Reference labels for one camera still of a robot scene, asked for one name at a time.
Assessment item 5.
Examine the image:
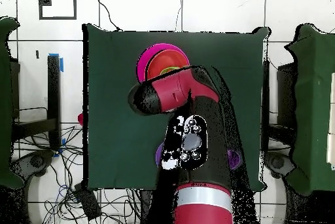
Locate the purple cup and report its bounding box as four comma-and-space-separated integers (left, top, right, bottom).
226, 149, 242, 170

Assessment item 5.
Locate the tangle of floor cables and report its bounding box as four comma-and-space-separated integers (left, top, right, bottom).
12, 125, 142, 224

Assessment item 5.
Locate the black tape square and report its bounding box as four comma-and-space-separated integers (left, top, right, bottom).
38, 0, 78, 21

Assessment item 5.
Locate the blue tape strip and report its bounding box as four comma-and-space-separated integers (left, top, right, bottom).
48, 52, 64, 73
53, 138, 67, 158

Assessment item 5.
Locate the purple bowl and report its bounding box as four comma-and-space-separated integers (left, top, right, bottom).
154, 141, 165, 166

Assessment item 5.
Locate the gray pedestal leg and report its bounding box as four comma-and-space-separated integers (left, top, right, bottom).
10, 149, 56, 183
264, 151, 296, 179

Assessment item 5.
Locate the dark green tablecloth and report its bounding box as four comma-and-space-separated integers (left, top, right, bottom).
82, 23, 270, 192

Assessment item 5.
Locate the black power box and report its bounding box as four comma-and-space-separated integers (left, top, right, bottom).
73, 183, 102, 221

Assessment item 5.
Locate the black metal stand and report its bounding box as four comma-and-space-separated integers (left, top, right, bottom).
261, 60, 298, 154
11, 55, 62, 151

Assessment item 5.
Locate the green cloth covered table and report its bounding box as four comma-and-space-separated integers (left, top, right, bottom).
284, 23, 335, 196
0, 16, 25, 190

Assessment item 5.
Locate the black floor cable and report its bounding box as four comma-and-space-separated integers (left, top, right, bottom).
94, 0, 123, 32

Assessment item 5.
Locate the small green bowl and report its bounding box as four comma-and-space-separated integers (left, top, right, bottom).
159, 66, 182, 76

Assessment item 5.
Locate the large orange bowl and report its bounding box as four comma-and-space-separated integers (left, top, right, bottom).
145, 49, 188, 81

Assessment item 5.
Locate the large pink bowl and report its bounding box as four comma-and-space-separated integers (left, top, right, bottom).
135, 42, 190, 84

